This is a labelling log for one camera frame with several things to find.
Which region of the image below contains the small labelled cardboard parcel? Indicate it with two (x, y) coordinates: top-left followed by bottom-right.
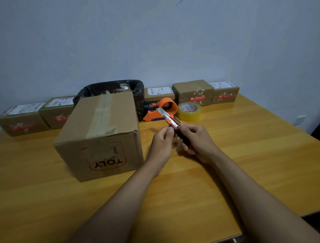
(144, 86), (176, 102)
(208, 81), (240, 105)
(0, 102), (51, 137)
(38, 96), (76, 130)

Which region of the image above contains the person's right forearm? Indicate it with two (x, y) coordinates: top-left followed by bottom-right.
(209, 148), (320, 243)

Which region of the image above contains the small taped cardboard parcel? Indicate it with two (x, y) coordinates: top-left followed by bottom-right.
(172, 80), (215, 107)

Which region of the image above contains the orange tape dispenser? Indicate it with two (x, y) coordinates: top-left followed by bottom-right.
(143, 97), (178, 122)

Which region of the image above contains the yellowish packing tape roll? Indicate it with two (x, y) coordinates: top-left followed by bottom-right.
(176, 102), (202, 123)

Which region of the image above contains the person's left hand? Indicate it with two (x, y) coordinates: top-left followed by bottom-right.
(146, 126), (179, 174)

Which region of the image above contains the person's left forearm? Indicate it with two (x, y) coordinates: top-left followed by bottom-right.
(66, 159), (164, 243)

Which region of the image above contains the black bag lined bin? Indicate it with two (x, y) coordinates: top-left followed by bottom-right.
(73, 80), (145, 122)

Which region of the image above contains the large taped cardboard box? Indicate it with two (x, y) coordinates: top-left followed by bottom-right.
(53, 91), (145, 182)

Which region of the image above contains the person's right hand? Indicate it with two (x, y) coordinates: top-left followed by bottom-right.
(176, 123), (221, 165)

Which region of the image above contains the orange black utility knife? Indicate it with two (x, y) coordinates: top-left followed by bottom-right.
(156, 108), (192, 149)

